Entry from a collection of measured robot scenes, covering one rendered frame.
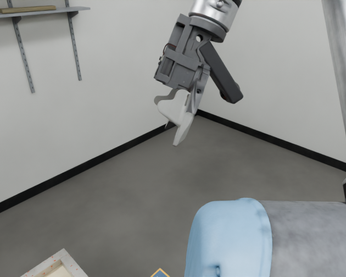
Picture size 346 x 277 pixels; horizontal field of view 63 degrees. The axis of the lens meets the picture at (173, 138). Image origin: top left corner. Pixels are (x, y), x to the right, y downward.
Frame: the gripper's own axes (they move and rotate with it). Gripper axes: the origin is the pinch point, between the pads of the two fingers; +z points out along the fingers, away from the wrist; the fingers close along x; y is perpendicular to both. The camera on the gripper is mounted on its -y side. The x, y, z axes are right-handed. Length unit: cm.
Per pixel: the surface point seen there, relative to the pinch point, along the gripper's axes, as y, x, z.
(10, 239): 64, -185, 166
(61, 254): 13, -59, 73
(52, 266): 15, -55, 76
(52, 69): 88, -231, 18
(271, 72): -137, -294, -74
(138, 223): -36, -190, 118
